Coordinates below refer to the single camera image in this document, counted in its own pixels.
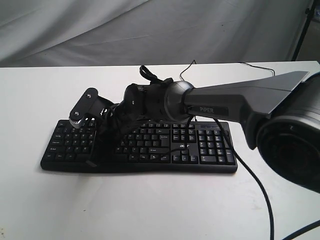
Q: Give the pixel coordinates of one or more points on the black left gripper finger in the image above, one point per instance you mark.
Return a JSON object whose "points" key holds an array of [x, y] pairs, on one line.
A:
{"points": [[97, 150]]}

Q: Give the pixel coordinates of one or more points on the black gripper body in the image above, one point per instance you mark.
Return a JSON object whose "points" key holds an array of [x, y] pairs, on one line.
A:
{"points": [[140, 104]]}

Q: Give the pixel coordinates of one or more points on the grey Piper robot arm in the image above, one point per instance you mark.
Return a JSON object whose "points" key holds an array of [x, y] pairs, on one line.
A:
{"points": [[279, 115]]}

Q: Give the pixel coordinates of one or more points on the black computer keyboard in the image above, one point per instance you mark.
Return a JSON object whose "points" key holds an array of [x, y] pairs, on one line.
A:
{"points": [[154, 147]]}

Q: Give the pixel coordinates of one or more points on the white backdrop cloth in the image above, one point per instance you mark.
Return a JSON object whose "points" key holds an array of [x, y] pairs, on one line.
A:
{"points": [[60, 33]]}

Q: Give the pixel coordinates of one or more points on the black tripod stand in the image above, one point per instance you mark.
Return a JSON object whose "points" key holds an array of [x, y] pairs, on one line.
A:
{"points": [[309, 13]]}

